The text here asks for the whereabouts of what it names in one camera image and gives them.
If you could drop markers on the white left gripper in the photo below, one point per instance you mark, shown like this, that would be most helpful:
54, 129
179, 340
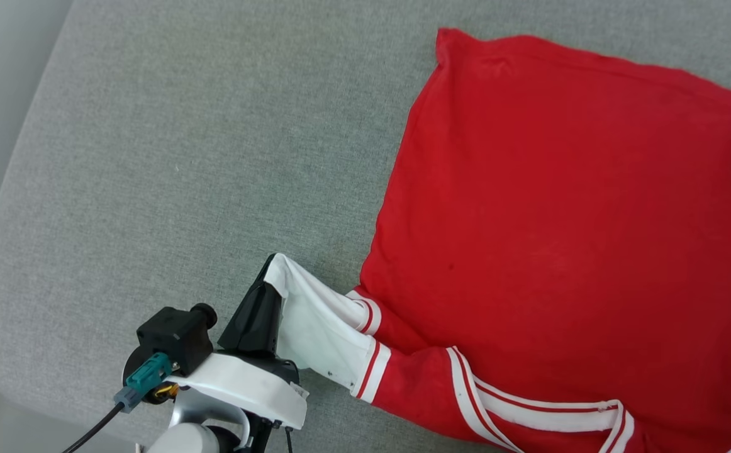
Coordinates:
246, 387

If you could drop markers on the red garment with white trim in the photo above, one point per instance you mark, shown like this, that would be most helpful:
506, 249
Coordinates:
560, 220

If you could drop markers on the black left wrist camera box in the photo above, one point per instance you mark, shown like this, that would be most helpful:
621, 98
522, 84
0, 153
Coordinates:
173, 336

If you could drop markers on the teal left camera connector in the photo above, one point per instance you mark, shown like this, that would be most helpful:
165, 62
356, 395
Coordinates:
145, 377

